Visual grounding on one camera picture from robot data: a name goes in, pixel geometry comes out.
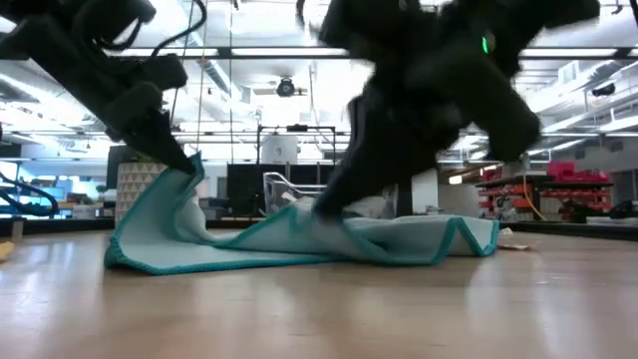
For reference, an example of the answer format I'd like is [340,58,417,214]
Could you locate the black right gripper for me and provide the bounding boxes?
[312,0,543,219]

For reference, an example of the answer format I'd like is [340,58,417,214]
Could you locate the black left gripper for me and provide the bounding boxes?
[0,14,196,175]

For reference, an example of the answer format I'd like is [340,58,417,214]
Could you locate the light blue microfiber towel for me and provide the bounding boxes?
[103,152,500,276]

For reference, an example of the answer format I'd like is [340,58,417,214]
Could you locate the succulent in white patterned pot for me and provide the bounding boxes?
[114,160,169,224]

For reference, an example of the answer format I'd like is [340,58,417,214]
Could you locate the clear plastic bin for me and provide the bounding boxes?
[262,172,350,219]

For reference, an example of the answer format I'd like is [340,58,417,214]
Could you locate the white cylindrical tank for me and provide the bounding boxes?
[260,134,300,166]

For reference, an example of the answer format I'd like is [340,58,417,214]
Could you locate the black partition panel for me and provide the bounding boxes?
[226,163,340,218]

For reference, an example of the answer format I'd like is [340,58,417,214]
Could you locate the black overhead crossbeam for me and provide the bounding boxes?
[104,46,638,60]

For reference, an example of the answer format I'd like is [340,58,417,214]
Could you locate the shelf with red bins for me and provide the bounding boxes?
[476,159,614,223]

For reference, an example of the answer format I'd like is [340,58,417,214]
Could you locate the black ceiling fixture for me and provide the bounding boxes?
[590,82,617,99]

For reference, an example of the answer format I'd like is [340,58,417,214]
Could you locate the black background gantry frame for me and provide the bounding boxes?
[256,123,338,166]

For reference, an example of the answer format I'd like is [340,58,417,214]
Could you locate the black overhead camera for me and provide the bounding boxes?
[275,76,299,100]

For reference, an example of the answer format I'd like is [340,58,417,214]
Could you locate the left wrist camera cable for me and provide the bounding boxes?
[107,0,208,57]

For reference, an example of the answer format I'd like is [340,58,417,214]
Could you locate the black curved background cable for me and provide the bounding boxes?
[0,172,60,218]

